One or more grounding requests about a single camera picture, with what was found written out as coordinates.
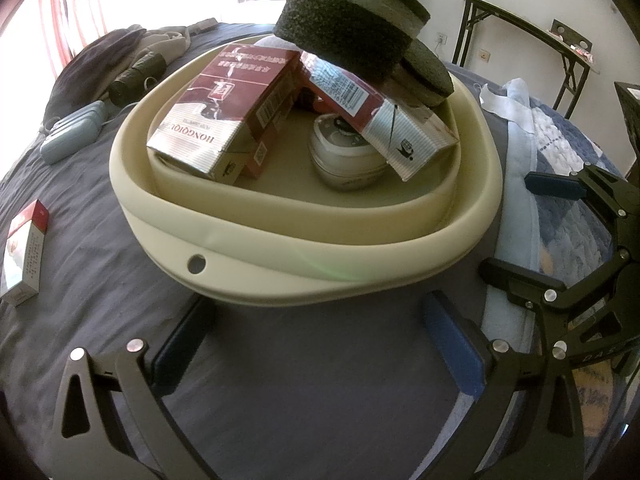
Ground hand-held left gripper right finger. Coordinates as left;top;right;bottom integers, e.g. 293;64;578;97
420;290;586;480

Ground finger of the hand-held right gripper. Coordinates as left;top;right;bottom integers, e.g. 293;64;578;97
477;250;633;313
524;164;640;253

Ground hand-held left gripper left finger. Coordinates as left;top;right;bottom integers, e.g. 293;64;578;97
50;296;218;480

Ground cream plastic basin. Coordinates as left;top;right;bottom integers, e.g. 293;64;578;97
109;32;503;307

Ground black foam lid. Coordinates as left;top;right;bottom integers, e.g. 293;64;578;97
390;39;457;108

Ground red and silver box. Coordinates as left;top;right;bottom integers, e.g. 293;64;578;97
300;52;461;183

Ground white round jar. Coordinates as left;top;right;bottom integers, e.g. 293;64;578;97
307;114;390;192

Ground dark red carton box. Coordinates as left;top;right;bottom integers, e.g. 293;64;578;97
220;67;301;181
146;44;303;183

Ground black foam cylinder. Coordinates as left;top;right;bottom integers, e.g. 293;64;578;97
276;0;432;86

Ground blue checkered quilt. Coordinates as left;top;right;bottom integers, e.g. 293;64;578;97
500;80;640;461

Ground white crumpled cloth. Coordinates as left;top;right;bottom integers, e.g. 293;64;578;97
477;78;536;133

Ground wooden board with holes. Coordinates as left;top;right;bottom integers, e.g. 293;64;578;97
550;19;593;53

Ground red and white small pack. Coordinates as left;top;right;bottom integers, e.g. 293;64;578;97
0;199;50;307

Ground black-legged folding table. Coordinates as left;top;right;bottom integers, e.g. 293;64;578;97
449;0;598;121

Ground light blue case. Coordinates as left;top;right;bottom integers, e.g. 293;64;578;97
40;100;107;163

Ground black bag roll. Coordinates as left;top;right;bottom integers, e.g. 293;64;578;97
107;52;168;107

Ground dark cloth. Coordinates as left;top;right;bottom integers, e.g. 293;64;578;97
42;25;148;121

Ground beige cloth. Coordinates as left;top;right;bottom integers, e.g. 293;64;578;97
135;25;201;63

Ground pink striped curtain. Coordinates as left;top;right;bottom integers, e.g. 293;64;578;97
30;0;108;76

